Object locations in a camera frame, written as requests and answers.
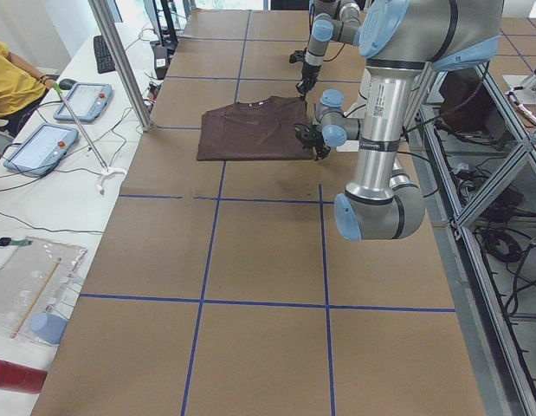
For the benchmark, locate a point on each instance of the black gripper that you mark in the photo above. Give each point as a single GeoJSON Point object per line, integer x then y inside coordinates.
{"type": "Point", "coordinates": [309, 72]}
{"type": "Point", "coordinates": [318, 143]}

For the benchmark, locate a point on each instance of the dark brown t-shirt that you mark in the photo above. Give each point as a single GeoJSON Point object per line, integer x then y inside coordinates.
{"type": "Point", "coordinates": [262, 130]}

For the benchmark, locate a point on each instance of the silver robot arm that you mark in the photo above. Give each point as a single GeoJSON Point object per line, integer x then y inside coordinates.
{"type": "Point", "coordinates": [398, 40]}
{"type": "Point", "coordinates": [330, 21]}

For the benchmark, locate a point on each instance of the black keyboard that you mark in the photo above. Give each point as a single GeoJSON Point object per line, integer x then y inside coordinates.
{"type": "Point", "coordinates": [103, 57]}

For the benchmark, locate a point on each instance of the long metal grabber stick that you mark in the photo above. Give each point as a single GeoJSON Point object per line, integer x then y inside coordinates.
{"type": "Point", "coordinates": [106, 170]}

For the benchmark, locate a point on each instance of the upper teach pendant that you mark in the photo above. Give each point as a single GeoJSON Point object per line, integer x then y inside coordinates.
{"type": "Point", "coordinates": [88, 100]}

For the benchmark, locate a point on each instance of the teach pendant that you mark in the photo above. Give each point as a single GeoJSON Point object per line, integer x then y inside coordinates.
{"type": "Point", "coordinates": [88, 100]}
{"type": "Point", "coordinates": [42, 151]}

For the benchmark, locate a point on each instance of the black computer mouse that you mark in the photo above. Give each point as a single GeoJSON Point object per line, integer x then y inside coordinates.
{"type": "Point", "coordinates": [66, 84]}

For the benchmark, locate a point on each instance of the lower teach pendant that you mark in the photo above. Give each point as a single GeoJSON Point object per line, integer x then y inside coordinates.
{"type": "Point", "coordinates": [42, 151]}

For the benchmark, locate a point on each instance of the person in yellow shirt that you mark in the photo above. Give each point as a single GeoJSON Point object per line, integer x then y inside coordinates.
{"type": "Point", "coordinates": [22, 88]}

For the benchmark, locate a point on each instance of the clear plastic bag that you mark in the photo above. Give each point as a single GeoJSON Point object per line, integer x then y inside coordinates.
{"type": "Point", "coordinates": [40, 278]}

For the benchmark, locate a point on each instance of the blue plastic cup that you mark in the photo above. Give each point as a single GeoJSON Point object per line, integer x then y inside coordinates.
{"type": "Point", "coordinates": [48, 327]}

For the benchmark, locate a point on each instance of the red cylinder bottle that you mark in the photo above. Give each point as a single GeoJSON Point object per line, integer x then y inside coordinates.
{"type": "Point", "coordinates": [18, 378]}

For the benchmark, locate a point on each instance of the aluminium frame post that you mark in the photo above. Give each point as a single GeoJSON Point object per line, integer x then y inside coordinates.
{"type": "Point", "coordinates": [106, 24]}

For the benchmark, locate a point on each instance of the green strap smartwatch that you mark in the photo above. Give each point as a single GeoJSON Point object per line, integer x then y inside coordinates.
{"type": "Point", "coordinates": [8, 241]}

